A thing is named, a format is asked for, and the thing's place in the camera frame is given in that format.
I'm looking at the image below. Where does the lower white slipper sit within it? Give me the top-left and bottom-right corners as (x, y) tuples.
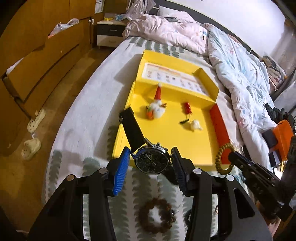
(21, 138), (41, 160)

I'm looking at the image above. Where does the red three-ball hair clip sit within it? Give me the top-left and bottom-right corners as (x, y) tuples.
(182, 102), (192, 115)

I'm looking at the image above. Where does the white plush bunny clip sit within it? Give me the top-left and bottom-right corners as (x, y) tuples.
(146, 100), (167, 120)

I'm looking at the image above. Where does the white plastic bag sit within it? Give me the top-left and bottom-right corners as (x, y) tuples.
(48, 18), (79, 38)

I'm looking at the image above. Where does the dark navy box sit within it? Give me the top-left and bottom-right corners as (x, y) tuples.
(262, 130), (278, 149)

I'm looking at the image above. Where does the white slipper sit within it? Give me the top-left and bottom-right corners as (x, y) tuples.
(21, 138), (41, 160)
(27, 108), (46, 133)

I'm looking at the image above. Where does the yellow and red cardboard box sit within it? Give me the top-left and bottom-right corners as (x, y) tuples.
(112, 50), (230, 171)

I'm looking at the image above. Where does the wooden wardrobe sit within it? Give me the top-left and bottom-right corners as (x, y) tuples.
(1, 1), (96, 156)

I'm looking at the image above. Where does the dark white nightstand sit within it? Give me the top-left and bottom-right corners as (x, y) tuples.
(94, 20), (126, 48)

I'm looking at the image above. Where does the orange box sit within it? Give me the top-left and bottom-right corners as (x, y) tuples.
(271, 120), (295, 161)

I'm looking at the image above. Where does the patterned pillow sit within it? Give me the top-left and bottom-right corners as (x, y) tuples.
(262, 55), (287, 89)

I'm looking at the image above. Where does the olive spiral hair tie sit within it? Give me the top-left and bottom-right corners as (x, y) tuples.
(215, 143), (236, 176)

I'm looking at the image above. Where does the red santa hat clip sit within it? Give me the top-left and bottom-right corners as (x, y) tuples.
(154, 83), (162, 101)

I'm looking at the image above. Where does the white and pink duvet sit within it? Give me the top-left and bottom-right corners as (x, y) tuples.
(122, 11), (276, 170)

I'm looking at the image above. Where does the black strap wrist watch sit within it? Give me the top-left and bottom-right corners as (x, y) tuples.
(119, 107), (173, 175)

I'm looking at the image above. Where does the upper white slipper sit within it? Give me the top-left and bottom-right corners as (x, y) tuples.
(27, 108), (46, 133)

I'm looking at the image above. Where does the brown wooden bead bracelet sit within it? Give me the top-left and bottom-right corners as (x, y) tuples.
(138, 197), (177, 235)

